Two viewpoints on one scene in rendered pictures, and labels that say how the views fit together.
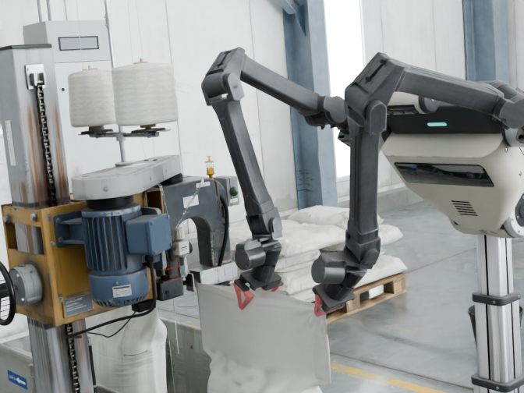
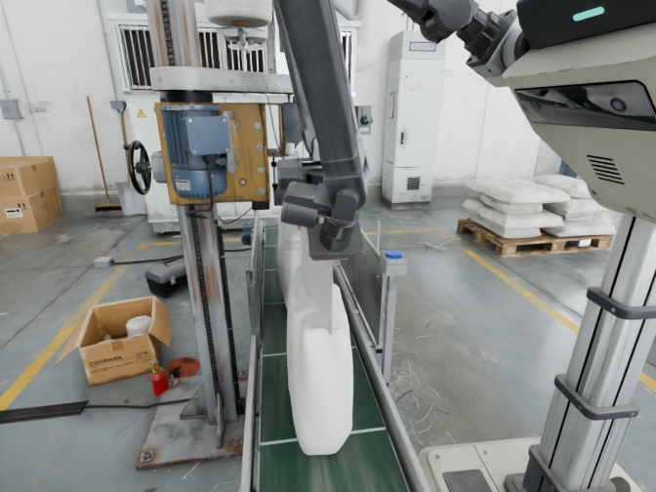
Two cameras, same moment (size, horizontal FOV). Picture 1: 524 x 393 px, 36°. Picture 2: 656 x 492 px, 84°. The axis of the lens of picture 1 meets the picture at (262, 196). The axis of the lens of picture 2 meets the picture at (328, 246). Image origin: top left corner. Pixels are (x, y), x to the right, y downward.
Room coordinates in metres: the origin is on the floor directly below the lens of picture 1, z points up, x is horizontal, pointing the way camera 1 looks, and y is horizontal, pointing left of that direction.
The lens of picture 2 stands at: (1.37, -0.50, 1.33)
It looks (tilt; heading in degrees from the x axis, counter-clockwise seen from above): 21 degrees down; 33
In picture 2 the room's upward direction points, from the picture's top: straight up
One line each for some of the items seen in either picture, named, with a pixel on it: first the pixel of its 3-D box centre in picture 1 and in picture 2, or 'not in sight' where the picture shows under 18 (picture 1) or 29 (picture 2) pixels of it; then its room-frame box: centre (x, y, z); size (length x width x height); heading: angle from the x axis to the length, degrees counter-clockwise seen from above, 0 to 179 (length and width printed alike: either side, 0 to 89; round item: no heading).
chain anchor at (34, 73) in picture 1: (37, 76); not in sight; (2.13, 0.55, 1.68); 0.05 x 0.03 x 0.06; 132
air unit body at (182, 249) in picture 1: (182, 253); (292, 168); (2.30, 0.25, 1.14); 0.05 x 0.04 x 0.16; 132
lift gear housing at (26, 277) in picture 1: (23, 285); (162, 167); (2.10, 0.65, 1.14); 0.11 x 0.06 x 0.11; 42
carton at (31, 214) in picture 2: not in sight; (26, 209); (2.89, 4.75, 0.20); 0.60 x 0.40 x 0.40; 47
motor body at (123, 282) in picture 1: (115, 254); (196, 151); (2.05, 0.39, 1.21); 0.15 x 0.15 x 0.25
